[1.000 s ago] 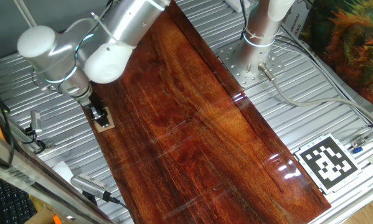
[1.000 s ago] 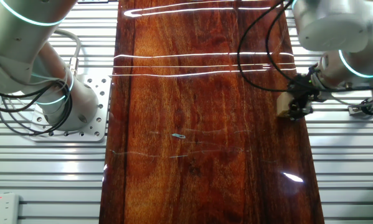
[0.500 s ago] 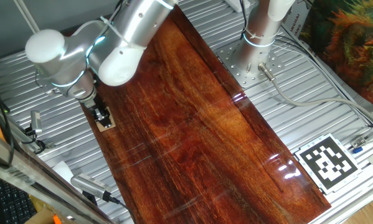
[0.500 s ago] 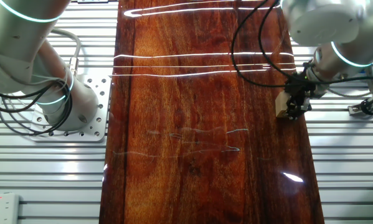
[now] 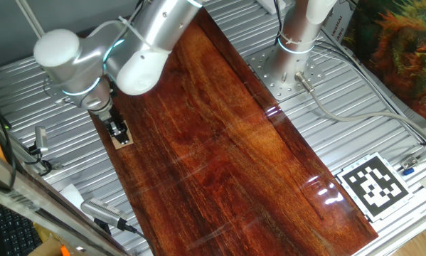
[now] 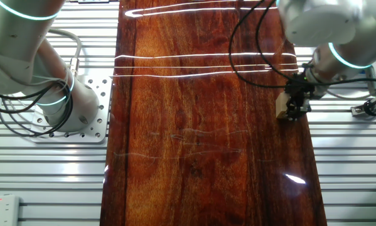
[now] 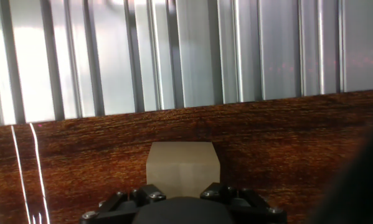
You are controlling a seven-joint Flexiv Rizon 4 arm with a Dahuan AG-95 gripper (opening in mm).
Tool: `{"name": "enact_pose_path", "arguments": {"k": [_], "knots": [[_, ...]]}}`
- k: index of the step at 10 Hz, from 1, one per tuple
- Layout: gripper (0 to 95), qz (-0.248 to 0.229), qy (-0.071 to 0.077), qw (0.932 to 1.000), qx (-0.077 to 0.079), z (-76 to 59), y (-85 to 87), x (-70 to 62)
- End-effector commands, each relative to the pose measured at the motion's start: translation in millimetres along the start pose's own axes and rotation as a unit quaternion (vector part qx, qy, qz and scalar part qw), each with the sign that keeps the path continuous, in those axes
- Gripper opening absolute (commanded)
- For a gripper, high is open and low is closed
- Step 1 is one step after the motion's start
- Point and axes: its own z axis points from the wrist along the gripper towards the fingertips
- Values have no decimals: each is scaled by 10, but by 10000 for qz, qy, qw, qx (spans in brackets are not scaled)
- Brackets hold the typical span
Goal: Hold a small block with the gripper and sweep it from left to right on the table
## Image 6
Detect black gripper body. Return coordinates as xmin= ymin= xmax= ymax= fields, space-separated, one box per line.
xmin=284 ymin=77 xmax=314 ymax=97

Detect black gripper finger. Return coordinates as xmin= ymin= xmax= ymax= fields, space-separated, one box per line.
xmin=283 ymin=104 xmax=311 ymax=122
xmin=286 ymin=94 xmax=309 ymax=108

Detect small tan wooden block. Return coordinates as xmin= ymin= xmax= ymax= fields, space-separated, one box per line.
xmin=275 ymin=92 xmax=291 ymax=119

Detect black metal clamp tool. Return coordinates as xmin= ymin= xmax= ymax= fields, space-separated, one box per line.
xmin=362 ymin=100 xmax=376 ymax=126

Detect glossy reddish wooden board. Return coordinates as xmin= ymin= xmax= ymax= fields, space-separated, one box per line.
xmin=99 ymin=0 xmax=328 ymax=226

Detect white power strip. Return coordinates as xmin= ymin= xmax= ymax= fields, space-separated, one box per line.
xmin=0 ymin=194 xmax=21 ymax=226

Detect thin black cable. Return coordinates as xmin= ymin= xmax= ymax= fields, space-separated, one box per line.
xmin=228 ymin=0 xmax=291 ymax=89
xmin=255 ymin=0 xmax=376 ymax=89

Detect small metal mounting bracket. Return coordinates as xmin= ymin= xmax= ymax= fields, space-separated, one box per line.
xmin=350 ymin=105 xmax=369 ymax=118

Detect perforated silver base plate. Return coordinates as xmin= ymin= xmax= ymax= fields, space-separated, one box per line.
xmin=29 ymin=74 xmax=113 ymax=144

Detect coiled black cables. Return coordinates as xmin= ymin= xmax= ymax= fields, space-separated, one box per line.
xmin=0 ymin=80 xmax=75 ymax=138

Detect thick grey base cable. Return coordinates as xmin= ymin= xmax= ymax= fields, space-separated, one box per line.
xmin=48 ymin=28 xmax=82 ymax=78

